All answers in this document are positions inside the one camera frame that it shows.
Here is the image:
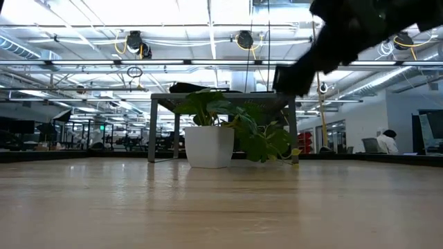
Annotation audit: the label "silver ventilation duct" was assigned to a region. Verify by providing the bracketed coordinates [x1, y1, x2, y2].
[341, 64, 443, 100]
[0, 34, 62, 62]

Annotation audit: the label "grey perforated metal shelf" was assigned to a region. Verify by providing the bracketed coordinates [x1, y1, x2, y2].
[147, 91, 299, 165]

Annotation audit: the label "black aluminium table frame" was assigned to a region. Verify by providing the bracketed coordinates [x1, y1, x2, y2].
[0, 149, 443, 167]

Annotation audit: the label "green plant in white pot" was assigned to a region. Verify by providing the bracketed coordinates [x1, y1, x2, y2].
[172, 88, 302, 169]

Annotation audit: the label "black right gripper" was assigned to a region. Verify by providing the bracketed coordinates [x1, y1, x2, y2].
[293, 0, 394, 97]

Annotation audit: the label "red storage bins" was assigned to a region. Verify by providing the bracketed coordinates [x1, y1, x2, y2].
[297, 131, 314, 154]

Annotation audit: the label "black computer monitor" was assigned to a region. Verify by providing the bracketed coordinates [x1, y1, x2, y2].
[411, 109, 443, 156]

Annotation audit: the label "person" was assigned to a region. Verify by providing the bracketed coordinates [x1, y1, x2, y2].
[376, 128, 399, 155]

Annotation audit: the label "long ceiling light strip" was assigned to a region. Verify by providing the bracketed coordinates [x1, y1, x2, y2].
[0, 59, 443, 67]

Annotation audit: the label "wavy square black plate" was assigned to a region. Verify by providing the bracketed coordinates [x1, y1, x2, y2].
[168, 82, 209, 93]

